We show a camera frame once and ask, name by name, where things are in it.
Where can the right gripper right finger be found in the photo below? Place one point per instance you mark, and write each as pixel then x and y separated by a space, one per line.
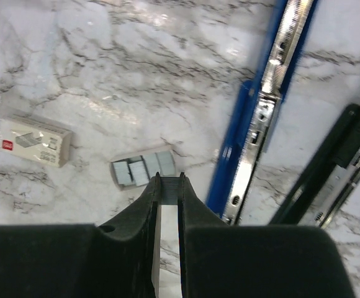
pixel 218 260

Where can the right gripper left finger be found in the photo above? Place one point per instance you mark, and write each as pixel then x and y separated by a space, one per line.
pixel 115 259

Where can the staple tray with staples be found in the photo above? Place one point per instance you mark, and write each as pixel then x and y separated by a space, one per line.
pixel 133 170

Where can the grey staple strip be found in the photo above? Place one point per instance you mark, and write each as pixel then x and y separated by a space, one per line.
pixel 169 190

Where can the black stapler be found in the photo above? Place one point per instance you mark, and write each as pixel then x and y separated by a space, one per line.
pixel 330 177

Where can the blue stapler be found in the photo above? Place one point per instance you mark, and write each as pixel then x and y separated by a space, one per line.
pixel 257 108

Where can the white staple box sleeve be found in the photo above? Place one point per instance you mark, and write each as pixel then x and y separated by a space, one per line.
pixel 35 140

